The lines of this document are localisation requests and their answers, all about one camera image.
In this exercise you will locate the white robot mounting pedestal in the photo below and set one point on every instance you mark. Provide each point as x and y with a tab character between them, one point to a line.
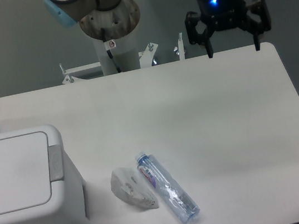
115	56

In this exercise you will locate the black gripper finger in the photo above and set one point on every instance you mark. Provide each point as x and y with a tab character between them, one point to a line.
191	21
256	28

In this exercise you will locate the white trash can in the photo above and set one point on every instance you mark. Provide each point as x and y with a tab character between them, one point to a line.
26	194

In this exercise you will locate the grey trash can push button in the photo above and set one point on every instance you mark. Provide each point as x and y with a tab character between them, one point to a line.
55	162

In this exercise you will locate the grey robot arm base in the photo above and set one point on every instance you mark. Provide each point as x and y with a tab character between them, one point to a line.
100	19

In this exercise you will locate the clear empty plastic bottle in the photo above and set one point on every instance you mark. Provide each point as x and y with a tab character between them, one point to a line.
180	203

